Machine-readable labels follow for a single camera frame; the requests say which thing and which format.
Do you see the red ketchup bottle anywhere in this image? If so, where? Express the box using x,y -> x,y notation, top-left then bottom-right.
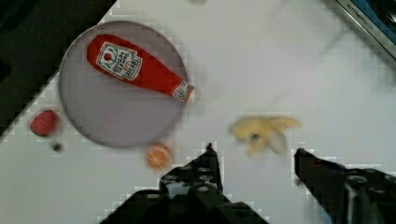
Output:
86,35 -> 199,104

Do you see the orange slice toy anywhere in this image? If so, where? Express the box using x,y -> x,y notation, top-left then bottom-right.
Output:
146,143 -> 173,171

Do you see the peeled yellow toy banana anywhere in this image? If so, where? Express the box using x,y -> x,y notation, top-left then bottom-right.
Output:
231,117 -> 302,157

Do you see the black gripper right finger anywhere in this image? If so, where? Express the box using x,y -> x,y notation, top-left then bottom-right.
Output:
293,148 -> 361,215

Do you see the red toy raspberry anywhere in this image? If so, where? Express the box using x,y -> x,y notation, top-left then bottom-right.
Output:
30,110 -> 59,136

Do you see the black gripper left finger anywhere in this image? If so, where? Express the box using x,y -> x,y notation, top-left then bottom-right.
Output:
160,143 -> 223,199

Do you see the silver toaster oven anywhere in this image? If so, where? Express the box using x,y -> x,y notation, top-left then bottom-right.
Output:
329,0 -> 396,60

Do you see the grey round plate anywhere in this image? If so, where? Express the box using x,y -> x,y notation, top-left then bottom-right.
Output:
59,21 -> 188,148

